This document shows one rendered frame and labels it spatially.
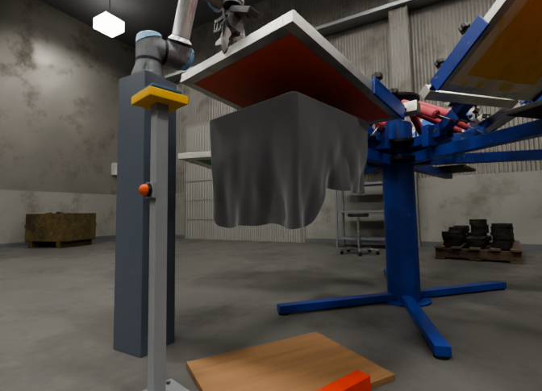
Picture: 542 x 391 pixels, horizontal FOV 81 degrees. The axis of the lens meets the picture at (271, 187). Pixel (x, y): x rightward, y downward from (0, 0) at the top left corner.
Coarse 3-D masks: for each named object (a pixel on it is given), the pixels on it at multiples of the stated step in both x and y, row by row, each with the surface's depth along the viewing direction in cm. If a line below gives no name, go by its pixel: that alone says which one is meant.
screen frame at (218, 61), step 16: (288, 16) 89; (256, 32) 98; (272, 32) 93; (288, 32) 92; (304, 32) 92; (240, 48) 102; (256, 48) 101; (320, 48) 99; (208, 64) 115; (224, 64) 112; (336, 64) 106; (352, 64) 112; (192, 80) 125; (352, 80) 115; (368, 80) 120; (368, 96) 126
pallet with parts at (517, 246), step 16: (480, 224) 392; (496, 224) 347; (512, 224) 344; (448, 240) 374; (464, 240) 406; (480, 240) 356; (496, 240) 348; (512, 240) 342; (448, 256) 371; (464, 256) 362; (480, 256) 352; (496, 256) 343; (512, 256) 335
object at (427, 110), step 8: (424, 104) 194; (424, 112) 176; (432, 112) 171; (440, 112) 181; (416, 120) 221; (432, 120) 212; (440, 120) 210; (376, 128) 176; (416, 128) 227; (456, 128) 207; (464, 128) 196; (472, 128) 196
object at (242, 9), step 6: (234, 6) 110; (240, 6) 107; (246, 6) 105; (234, 12) 110; (240, 12) 107; (246, 12) 105; (252, 12) 105; (258, 12) 107; (246, 18) 110; (252, 18) 107
